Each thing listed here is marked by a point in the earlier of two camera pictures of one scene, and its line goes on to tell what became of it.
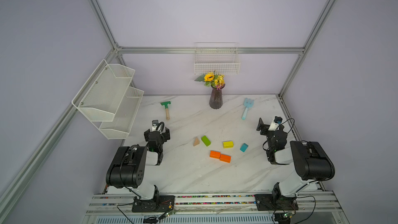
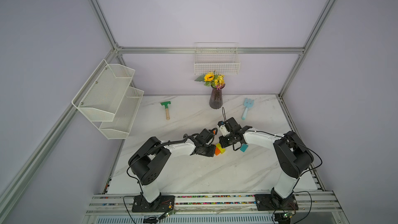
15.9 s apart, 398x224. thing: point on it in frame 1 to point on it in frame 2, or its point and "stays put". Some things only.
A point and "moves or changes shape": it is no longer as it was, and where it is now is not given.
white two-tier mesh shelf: [109, 99] stays put
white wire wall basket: [219, 58] stays put
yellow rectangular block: [228, 144] moves or changes shape
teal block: [244, 147] stays put
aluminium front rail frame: [313, 208] stays put
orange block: [225, 158] to [217, 151]
